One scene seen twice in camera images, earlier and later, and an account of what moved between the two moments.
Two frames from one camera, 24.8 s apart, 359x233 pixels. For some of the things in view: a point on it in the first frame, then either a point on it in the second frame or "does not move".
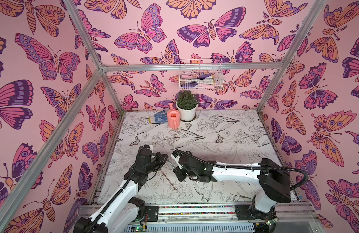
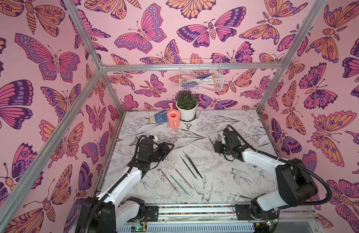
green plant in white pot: (187, 104) does not move
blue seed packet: (161, 117) does not move
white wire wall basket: (201, 74) does not move
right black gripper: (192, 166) to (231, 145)
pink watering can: (173, 117) does not move
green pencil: (171, 163) to (179, 184)
